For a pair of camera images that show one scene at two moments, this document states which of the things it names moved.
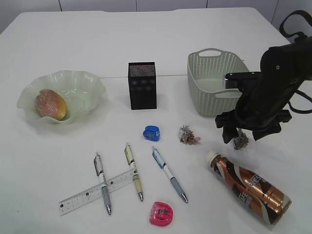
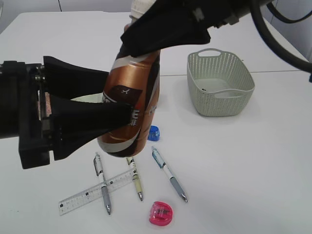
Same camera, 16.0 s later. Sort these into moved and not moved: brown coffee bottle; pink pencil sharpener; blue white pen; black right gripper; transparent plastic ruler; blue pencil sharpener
Moved: brown coffee bottle; black right gripper
Not moved: transparent plastic ruler; blue pencil sharpener; blue white pen; pink pencil sharpener
